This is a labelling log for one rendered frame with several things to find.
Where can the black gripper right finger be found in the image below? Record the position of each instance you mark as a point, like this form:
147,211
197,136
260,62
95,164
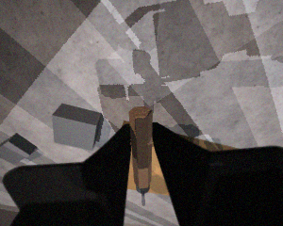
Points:
190,171

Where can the brown panel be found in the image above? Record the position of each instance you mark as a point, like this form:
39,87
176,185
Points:
158,185

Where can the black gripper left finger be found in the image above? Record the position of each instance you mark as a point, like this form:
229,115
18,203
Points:
101,178

